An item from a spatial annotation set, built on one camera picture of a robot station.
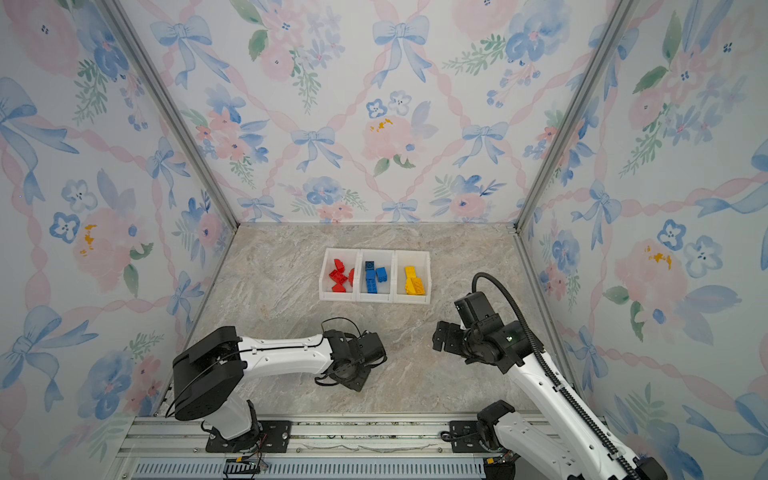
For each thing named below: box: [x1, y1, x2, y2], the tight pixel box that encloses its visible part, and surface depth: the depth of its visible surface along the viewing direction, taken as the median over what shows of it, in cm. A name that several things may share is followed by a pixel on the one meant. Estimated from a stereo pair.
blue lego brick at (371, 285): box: [366, 278, 378, 294], surface depth 102 cm
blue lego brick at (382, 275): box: [375, 267, 388, 283], surface depth 105 cm
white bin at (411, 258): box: [392, 250, 431, 304], surface depth 102 cm
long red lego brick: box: [329, 269, 348, 284], surface depth 105 cm
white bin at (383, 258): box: [355, 249, 395, 303], surface depth 102 cm
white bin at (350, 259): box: [319, 248, 360, 301], surface depth 102 cm
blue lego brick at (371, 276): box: [365, 269, 377, 284], surface depth 106 cm
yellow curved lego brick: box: [411, 277, 427, 295], surface depth 102 cm
